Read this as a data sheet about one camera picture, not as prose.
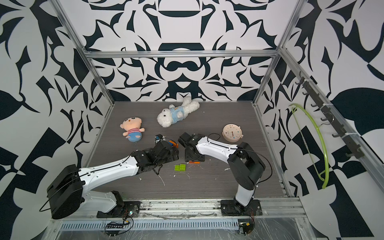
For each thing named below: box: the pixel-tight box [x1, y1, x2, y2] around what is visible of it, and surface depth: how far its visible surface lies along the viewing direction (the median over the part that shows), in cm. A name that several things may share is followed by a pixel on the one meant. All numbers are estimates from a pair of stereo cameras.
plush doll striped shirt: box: [119, 117, 145, 143], surface depth 99 cm
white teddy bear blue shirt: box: [157, 96, 200, 128], surface depth 104 cm
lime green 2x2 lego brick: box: [179, 164, 187, 172], surface depth 87 cm
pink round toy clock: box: [222, 123, 244, 143], surface depth 102 cm
